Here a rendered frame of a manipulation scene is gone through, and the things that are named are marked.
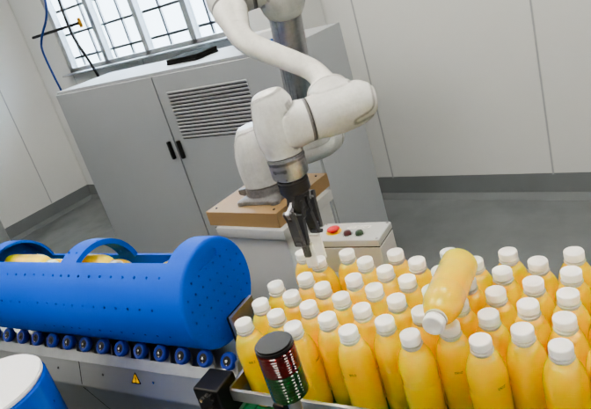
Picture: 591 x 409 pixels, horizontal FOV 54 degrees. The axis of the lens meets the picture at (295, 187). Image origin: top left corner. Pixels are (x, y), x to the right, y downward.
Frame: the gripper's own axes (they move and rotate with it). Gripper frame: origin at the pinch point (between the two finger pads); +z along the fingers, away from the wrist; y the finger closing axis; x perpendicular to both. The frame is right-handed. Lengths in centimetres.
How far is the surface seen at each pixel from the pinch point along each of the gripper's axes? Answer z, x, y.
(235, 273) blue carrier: 3.7, -22.8, 4.9
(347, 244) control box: 4.7, 3.2, -11.3
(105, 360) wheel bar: 21, -63, 24
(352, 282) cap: 2.8, 13.6, 9.3
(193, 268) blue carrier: -6.0, -22.8, 18.0
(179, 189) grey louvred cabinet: 47, -196, -159
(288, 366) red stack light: -9, 23, 50
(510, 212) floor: 114, -6, -238
